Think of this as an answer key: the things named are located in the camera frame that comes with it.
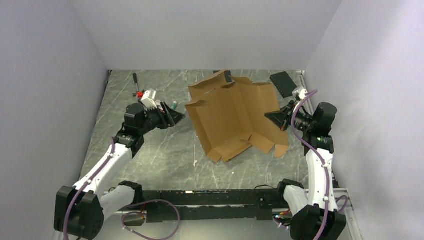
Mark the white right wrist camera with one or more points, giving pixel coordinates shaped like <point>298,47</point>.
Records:
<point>300,93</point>

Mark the small white green bottle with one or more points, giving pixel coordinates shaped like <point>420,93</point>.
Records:
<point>174,105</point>

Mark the black hammer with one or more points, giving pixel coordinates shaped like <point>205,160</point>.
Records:
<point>138,93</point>

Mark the brown cardboard box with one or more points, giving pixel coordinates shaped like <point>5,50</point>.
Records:
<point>229,117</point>

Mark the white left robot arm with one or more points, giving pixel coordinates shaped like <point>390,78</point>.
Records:
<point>81,209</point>

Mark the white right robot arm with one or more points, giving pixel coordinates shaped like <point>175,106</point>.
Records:
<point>315,214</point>

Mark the small black box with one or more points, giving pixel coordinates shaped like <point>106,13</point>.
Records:
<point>227,74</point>

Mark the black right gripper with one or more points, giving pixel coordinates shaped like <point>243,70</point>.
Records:
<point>280,117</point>

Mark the black flat network switch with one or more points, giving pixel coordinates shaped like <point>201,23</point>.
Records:
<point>283,83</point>

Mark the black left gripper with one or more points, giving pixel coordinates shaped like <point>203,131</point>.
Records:
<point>169,117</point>

